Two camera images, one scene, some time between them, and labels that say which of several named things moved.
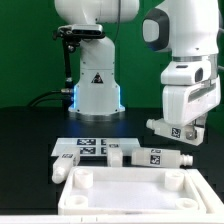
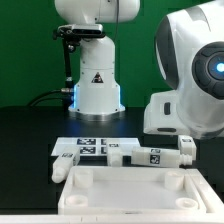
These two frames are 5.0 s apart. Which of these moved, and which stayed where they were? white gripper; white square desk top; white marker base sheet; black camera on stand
Moved: white gripper
Stayed: white square desk top; white marker base sheet; black camera on stand
